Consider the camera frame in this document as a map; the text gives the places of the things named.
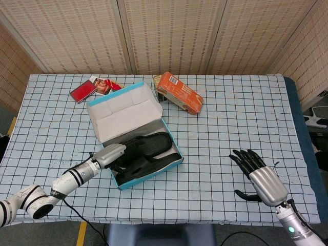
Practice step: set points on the red card case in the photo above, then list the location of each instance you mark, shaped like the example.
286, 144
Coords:
83, 91

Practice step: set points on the printed photo card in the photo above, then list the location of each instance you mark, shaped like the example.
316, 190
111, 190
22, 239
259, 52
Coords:
101, 87

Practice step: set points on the white chair base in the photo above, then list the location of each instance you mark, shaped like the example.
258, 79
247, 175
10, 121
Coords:
315, 119

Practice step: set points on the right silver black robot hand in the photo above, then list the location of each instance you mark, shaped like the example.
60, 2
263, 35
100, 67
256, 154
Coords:
269, 183

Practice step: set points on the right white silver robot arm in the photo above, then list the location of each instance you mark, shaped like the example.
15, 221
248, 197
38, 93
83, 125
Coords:
292, 225

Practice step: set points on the woven bamboo folding screen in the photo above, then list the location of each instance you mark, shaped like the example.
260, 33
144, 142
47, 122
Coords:
166, 33

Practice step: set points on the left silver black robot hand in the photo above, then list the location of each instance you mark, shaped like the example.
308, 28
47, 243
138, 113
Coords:
110, 153

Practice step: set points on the blue checkered tablecloth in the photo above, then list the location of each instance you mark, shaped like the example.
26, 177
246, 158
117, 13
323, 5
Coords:
217, 141

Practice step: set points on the blue cardboard shoe box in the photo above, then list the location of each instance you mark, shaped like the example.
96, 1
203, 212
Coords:
123, 115

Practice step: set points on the dark blue table pad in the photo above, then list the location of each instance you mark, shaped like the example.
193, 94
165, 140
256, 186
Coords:
307, 153

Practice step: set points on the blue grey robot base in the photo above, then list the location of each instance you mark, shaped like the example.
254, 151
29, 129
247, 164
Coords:
159, 235

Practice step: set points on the black rubber slipper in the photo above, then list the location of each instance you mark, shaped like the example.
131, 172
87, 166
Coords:
128, 176
156, 143

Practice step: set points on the orange snack box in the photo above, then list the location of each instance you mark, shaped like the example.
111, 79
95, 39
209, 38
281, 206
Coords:
184, 97

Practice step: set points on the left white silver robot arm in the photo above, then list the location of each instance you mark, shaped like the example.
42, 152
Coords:
69, 179

